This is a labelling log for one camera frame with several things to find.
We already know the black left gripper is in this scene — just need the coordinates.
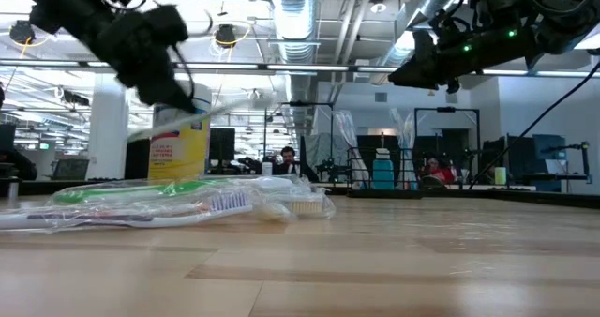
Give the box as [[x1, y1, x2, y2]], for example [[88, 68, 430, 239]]
[[95, 4, 198, 114]]

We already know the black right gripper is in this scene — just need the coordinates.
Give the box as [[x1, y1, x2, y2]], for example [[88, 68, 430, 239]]
[[387, 9, 475, 96]]

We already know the grey tarp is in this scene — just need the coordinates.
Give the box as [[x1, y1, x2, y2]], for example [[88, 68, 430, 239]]
[[305, 131, 351, 169]]

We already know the black ceiling camera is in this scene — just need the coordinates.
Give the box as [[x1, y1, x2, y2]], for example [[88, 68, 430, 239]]
[[213, 23, 239, 47], [7, 19, 38, 46]]

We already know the white pillar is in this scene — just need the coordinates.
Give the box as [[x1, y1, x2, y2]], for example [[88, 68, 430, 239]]
[[86, 71, 131, 174]]

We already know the ribbed silver ventilation duct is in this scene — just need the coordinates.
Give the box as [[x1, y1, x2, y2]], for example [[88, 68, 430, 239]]
[[267, 0, 321, 66]]

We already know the blue grey monitor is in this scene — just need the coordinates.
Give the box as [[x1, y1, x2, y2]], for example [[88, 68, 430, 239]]
[[532, 133, 568, 192]]

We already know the green toothbrush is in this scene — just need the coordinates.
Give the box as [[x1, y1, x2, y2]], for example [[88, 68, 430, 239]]
[[50, 178, 221, 205]]

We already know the long ceiling light bar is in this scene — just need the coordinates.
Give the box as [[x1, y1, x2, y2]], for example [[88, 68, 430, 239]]
[[0, 59, 349, 72]]

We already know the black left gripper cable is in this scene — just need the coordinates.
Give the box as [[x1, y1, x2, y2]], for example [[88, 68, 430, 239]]
[[169, 7, 216, 103]]

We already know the yellow disinfecting wipes canister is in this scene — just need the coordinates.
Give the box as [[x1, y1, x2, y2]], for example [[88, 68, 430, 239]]
[[148, 81, 214, 181]]

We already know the black metal stand frame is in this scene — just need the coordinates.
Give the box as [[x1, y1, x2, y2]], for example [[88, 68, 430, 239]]
[[413, 104, 483, 188], [262, 99, 335, 169]]

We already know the person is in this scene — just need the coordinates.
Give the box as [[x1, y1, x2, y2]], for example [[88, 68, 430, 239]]
[[0, 147, 39, 182], [273, 145, 320, 184], [421, 156, 457, 187]]

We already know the grey metal post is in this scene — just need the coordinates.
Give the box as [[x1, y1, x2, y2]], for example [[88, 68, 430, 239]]
[[6, 174, 21, 211]]

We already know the black wire basket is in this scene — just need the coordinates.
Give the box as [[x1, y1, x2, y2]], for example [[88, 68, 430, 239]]
[[345, 145, 426, 200]]

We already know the black monitor panel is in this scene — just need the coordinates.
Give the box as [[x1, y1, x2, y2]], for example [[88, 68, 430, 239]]
[[482, 136, 533, 183]]

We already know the black computer monitor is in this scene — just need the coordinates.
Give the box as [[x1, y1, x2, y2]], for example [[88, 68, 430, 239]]
[[208, 127, 237, 163]]

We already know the grey laptop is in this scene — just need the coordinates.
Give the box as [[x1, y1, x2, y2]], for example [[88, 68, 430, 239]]
[[50, 158, 91, 182]]

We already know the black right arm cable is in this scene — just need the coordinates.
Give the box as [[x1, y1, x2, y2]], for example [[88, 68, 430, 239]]
[[467, 59, 600, 190]]

